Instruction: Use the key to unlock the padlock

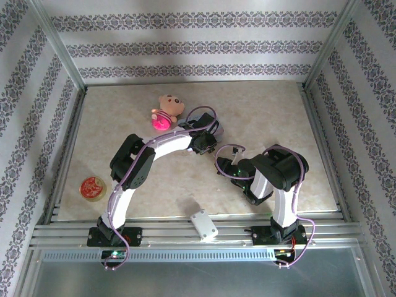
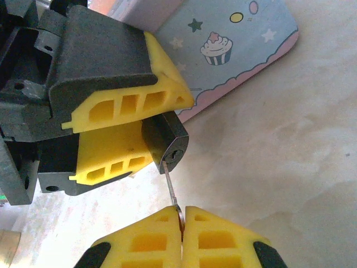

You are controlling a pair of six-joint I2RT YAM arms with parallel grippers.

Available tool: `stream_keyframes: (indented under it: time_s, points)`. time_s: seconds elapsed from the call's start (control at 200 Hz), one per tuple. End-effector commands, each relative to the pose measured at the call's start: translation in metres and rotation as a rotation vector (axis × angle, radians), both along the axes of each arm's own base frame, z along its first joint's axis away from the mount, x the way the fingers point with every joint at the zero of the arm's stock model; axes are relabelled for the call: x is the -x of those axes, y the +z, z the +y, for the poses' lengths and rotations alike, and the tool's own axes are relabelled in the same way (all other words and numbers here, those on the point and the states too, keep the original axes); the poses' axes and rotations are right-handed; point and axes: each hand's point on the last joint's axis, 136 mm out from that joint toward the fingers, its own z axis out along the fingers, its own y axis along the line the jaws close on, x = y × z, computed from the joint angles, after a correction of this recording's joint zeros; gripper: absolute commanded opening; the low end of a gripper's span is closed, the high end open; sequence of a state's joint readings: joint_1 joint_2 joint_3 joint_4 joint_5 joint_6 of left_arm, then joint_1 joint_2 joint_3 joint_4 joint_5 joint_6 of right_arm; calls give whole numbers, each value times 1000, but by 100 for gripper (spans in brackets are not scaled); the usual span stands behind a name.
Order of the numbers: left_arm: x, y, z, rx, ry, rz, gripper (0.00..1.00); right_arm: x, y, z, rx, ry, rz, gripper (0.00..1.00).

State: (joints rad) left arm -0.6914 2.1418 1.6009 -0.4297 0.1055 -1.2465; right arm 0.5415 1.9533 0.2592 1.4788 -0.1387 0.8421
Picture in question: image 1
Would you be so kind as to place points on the aluminium corner post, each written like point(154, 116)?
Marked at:
point(331, 46)
point(58, 46)

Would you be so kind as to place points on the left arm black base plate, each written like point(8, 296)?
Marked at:
point(134, 236)

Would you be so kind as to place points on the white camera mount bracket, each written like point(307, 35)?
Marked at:
point(204, 224)

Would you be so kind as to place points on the pink pig plush toy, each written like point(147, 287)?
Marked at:
point(168, 108)

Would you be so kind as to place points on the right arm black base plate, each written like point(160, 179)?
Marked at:
point(261, 236)

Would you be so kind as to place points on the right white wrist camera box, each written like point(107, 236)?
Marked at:
point(239, 156)

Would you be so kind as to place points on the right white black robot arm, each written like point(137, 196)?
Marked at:
point(278, 167)

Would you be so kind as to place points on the aluminium rail frame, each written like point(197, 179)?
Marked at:
point(173, 235)

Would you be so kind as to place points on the blue cartoon tin box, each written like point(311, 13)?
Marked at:
point(220, 130)

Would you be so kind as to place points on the grey metal panel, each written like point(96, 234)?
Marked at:
point(198, 278)

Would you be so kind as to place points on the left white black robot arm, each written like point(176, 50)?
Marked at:
point(167, 145)

